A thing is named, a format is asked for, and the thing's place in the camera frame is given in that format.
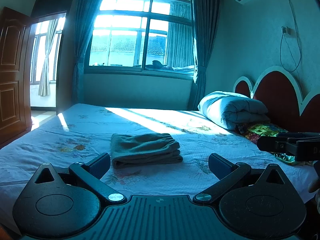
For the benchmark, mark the red and white headboard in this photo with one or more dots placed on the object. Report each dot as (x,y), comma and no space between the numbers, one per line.
(282,95)

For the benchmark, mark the bed with floral white sheet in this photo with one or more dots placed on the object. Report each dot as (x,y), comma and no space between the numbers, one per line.
(84,132)

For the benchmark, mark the left teal curtain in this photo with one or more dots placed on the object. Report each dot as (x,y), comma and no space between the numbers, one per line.
(86,12)

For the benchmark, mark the right teal curtain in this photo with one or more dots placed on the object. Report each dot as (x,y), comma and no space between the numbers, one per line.
(205,17)

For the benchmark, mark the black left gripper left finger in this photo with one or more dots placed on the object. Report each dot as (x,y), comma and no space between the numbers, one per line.
(88,175)

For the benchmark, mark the pale curtain in next room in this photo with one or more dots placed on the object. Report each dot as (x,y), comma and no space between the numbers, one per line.
(44,86)

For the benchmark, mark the rolled blue-white quilt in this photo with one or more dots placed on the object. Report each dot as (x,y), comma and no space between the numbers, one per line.
(228,110)

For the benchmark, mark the large window with frame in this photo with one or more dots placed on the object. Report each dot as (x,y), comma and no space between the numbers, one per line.
(150,37)

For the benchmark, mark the wall socket with plug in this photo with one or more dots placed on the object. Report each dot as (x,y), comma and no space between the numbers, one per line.
(285,30)

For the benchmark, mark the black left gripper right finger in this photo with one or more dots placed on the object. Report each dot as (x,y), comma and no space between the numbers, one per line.
(230,177)

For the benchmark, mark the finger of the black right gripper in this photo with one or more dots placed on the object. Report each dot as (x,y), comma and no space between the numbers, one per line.
(303,146)

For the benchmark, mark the teal curtain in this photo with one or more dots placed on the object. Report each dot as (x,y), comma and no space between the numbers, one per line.
(205,17)
(86,12)

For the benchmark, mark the brown wooden door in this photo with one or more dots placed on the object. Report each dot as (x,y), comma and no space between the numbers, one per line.
(15,74)

